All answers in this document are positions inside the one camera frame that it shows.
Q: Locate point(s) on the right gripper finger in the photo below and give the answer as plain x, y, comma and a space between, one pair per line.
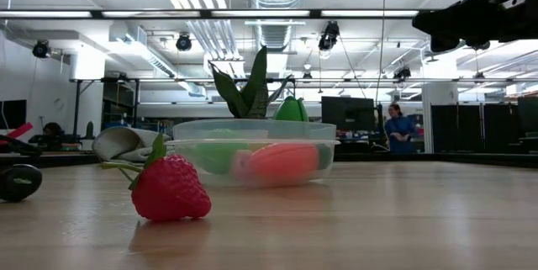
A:
441, 45
443, 22

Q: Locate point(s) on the bumpy green toy fruit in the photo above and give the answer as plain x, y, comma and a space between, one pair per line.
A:
214, 158

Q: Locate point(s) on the orange toy carrot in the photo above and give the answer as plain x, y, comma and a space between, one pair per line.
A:
286, 162

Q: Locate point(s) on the clear plastic tupperware container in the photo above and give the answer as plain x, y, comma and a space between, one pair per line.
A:
189, 165

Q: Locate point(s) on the black cabinets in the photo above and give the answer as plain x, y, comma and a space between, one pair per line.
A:
456, 127

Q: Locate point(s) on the person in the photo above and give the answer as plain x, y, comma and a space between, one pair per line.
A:
52, 131
399, 129

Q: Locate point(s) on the black monitor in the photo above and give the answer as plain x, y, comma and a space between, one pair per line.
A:
348, 113

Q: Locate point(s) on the black overhead rig beam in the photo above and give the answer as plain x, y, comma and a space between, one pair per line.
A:
315, 14

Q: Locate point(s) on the black shelving rack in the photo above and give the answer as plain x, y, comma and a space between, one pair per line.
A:
119, 106

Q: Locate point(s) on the green artificial succulent plant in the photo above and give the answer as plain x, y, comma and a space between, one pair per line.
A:
256, 93

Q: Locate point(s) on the grey folded cloth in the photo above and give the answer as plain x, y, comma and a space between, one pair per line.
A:
126, 141

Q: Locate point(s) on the red toy strawberry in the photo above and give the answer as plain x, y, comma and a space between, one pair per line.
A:
172, 190

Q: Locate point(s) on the red bar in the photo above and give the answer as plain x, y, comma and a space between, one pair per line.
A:
19, 130

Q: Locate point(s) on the black wheel object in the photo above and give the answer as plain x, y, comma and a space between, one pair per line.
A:
31, 175

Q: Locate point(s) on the round black hanging camera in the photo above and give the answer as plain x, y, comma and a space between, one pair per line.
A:
183, 43
402, 73
40, 49

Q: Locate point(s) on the black wall screen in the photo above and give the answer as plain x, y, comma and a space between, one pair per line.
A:
12, 112

